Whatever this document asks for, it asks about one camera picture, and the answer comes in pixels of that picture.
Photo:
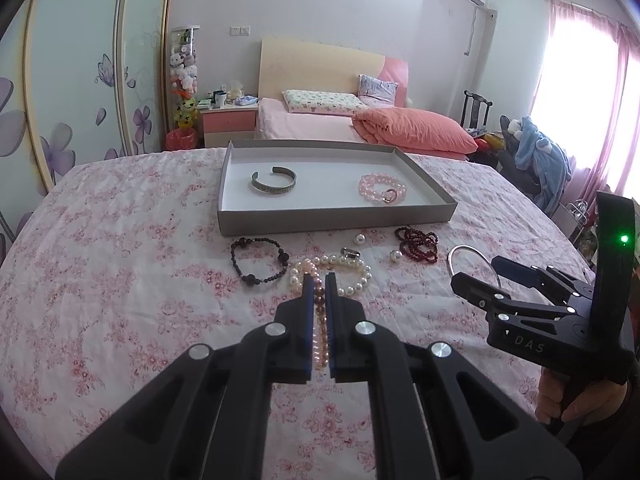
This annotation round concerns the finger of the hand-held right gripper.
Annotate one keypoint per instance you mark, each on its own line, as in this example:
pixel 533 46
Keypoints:
pixel 517 270
pixel 475 292

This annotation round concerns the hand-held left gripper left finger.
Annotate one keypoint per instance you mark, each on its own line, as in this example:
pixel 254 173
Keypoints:
pixel 308 310

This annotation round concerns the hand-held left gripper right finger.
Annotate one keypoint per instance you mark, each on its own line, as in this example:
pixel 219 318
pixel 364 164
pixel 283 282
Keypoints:
pixel 332 310

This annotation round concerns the thin silver bangle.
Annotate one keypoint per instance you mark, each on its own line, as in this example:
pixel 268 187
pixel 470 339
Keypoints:
pixel 467 246

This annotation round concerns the grey cardboard tray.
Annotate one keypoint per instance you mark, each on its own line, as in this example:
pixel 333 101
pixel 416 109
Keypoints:
pixel 320 180

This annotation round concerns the person's right hand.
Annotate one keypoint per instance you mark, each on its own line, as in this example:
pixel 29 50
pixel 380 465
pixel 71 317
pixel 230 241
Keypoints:
pixel 550 400

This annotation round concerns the dark swivel chair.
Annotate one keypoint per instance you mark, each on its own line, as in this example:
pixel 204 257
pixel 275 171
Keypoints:
pixel 515 170

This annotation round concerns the blue plush garment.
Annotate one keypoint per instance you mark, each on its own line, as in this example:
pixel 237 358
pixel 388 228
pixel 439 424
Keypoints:
pixel 542 160

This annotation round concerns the red and yellow toys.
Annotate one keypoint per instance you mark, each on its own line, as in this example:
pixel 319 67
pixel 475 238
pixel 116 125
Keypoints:
pixel 487 142

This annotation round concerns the black wooden chair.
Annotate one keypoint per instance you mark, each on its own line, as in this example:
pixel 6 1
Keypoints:
pixel 475 110

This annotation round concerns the salmon pink duvet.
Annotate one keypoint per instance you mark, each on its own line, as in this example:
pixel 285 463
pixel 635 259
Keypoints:
pixel 420 130

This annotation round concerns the pink curtain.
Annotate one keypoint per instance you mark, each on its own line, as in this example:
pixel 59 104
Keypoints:
pixel 615 125

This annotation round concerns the pink floral bedsheet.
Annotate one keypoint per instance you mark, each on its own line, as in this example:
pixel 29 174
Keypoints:
pixel 125 285

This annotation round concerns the pink bed mattress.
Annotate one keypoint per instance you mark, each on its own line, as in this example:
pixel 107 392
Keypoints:
pixel 300 125

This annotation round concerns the pink and beige nightstand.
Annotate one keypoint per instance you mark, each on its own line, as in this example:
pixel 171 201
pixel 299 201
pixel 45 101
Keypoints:
pixel 227 125

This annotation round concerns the floral print pillow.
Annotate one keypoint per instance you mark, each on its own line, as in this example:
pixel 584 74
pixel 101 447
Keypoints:
pixel 320 101

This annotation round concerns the red trash bin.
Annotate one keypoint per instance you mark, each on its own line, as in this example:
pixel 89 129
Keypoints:
pixel 181 140

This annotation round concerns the folded blue cloth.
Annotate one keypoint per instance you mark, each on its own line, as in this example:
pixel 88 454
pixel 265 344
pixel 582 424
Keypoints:
pixel 246 101

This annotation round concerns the small lilac cushion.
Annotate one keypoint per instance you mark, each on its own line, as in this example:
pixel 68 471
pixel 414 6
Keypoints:
pixel 376 91

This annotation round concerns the air conditioner pipe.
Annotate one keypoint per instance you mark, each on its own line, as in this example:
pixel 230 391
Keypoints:
pixel 471 30

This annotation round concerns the beige and pink headboard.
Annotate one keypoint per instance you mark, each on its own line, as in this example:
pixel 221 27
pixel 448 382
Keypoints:
pixel 310 65

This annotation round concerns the clear plush toy tube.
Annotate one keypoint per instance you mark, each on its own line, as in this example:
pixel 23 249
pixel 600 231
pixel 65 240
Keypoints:
pixel 185 75

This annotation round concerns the floral sliding wardrobe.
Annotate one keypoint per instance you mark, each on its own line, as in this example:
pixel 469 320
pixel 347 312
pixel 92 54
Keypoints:
pixel 75 85

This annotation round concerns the white wall socket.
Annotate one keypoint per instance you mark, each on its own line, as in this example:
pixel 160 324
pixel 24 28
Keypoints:
pixel 240 30

